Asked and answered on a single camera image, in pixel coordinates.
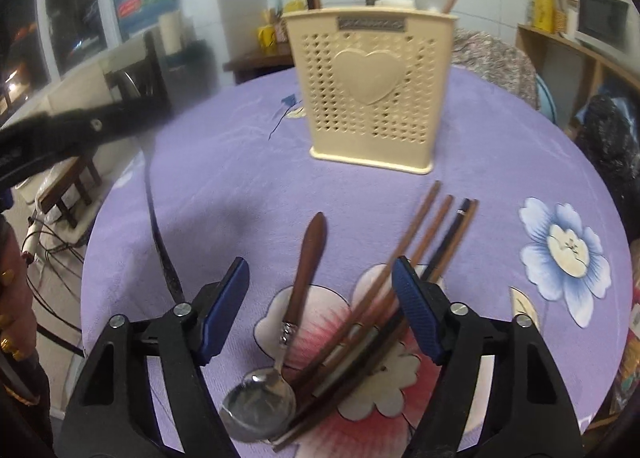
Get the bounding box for wooden shelf unit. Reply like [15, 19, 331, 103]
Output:
[516, 24, 640, 139]

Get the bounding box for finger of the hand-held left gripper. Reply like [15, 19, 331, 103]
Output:
[47, 96, 173, 159]

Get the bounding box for stack of white paper cups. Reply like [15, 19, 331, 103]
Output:
[159, 10, 185, 56]

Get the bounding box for dark wooden vanity table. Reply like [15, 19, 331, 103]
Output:
[223, 42, 296, 84]

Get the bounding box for white handheld appliance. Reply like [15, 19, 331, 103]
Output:
[25, 220, 42, 259]

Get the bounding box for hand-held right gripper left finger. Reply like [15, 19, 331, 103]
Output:
[52, 257, 250, 458]

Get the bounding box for sliding window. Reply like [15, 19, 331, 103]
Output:
[0, 0, 112, 106]

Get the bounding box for black cables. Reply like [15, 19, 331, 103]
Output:
[20, 218, 101, 344]

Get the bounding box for patterned chair cushion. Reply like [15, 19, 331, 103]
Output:
[452, 29, 538, 111]

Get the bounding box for dark wooden stool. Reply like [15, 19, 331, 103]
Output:
[37, 155, 103, 229]

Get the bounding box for black plastic bag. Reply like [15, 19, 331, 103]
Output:
[575, 95, 640, 219]

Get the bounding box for beige perforated utensil holder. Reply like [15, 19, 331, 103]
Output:
[282, 8, 458, 175]

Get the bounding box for metal spoon with wooden handle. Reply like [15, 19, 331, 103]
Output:
[220, 212, 328, 443]

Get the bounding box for white microwave oven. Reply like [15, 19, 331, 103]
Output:
[575, 0, 630, 56]

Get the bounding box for light blue chair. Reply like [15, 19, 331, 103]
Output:
[535, 75, 558, 125]

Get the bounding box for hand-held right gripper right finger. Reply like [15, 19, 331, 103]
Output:
[391, 255, 586, 458]

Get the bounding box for person's dark red garment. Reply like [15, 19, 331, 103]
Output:
[0, 218, 53, 449]

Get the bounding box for purple floral tablecloth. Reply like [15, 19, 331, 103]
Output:
[80, 65, 633, 458]

